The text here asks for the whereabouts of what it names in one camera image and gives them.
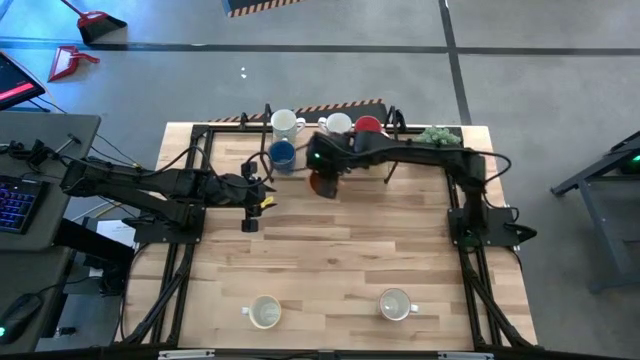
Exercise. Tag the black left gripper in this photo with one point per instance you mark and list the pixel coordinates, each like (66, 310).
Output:
(230, 189)

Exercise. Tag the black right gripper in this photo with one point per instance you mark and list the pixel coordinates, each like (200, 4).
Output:
(330, 150)

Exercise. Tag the orange ceramic mug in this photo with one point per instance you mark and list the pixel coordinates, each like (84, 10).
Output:
(315, 181)

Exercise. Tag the red lattice mug blue rim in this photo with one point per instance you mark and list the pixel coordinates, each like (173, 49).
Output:
(337, 122)

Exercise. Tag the grey diamond mug red rim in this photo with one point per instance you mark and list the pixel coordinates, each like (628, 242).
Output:
(395, 304)

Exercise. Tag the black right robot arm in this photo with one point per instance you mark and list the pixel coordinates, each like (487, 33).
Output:
(425, 152)

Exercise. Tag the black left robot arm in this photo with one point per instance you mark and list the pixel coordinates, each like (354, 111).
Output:
(150, 182)

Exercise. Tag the yellow tag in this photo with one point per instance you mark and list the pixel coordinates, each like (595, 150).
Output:
(268, 202)

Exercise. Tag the wooden rack black metal legs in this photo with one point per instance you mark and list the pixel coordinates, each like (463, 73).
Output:
(360, 174)

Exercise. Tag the green patterned white mug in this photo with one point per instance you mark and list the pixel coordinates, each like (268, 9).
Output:
(284, 122)

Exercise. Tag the orange floral mug yellow rim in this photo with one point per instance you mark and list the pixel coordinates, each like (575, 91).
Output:
(265, 311)

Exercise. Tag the green artificial succulent plant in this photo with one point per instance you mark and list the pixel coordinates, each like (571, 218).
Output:
(440, 135)

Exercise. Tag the white paper sheet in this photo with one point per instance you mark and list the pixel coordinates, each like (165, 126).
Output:
(117, 232)

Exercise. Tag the silver aluminium extrusion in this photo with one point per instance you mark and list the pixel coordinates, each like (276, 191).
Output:
(185, 354)
(465, 355)

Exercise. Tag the small black adapter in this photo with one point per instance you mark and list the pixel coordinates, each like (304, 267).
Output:
(65, 331)

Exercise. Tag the black backlit keyboard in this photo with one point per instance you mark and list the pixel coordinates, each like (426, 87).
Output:
(20, 205)

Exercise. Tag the dark grey desk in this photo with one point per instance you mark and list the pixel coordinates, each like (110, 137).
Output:
(30, 270)

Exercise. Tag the black computer mouse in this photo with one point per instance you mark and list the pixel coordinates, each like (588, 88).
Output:
(17, 315)

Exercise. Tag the black computer monitor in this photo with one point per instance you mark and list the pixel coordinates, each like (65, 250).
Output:
(15, 82)

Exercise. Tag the grey metal stand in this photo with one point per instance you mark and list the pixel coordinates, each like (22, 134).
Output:
(605, 240)

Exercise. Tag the black device green light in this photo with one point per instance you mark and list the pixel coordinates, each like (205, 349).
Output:
(627, 152)

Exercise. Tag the black aluminium station frame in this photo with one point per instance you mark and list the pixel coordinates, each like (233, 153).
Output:
(200, 129)

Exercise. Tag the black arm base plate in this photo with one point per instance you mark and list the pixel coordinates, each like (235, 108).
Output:
(500, 235)
(150, 234)

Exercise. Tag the black clamp mount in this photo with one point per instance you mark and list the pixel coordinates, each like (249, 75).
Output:
(30, 150)

